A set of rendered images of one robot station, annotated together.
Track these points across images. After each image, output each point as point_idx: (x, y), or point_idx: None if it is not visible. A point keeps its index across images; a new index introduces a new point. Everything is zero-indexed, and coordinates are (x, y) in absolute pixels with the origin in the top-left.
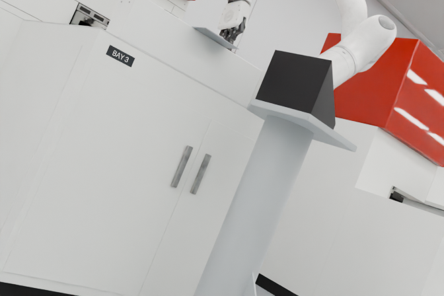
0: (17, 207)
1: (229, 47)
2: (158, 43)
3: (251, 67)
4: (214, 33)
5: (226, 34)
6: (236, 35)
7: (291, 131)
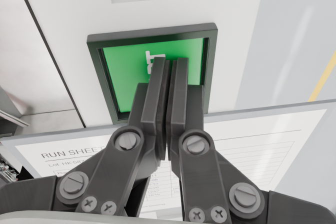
0: None
1: (279, 115)
2: None
3: None
4: (285, 178)
5: (143, 194)
6: (242, 183)
7: None
